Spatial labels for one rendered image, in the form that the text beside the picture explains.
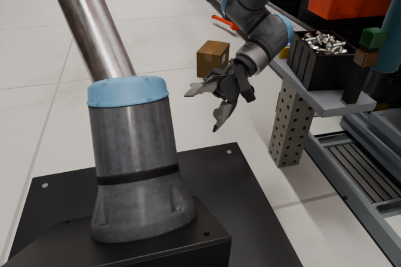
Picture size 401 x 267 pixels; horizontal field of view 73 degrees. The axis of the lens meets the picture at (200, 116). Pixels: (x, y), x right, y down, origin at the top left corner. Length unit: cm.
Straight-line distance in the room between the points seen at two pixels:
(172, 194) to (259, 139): 93
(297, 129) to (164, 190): 76
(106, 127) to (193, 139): 89
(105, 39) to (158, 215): 44
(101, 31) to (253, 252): 61
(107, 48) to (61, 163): 77
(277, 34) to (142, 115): 48
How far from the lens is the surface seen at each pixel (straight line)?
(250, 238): 68
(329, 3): 132
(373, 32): 79
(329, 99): 88
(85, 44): 72
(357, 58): 82
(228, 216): 70
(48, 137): 154
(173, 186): 49
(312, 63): 87
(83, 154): 137
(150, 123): 47
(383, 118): 131
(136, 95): 47
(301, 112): 108
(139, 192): 46
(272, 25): 81
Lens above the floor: 89
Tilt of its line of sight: 37 degrees down
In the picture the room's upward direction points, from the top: straight up
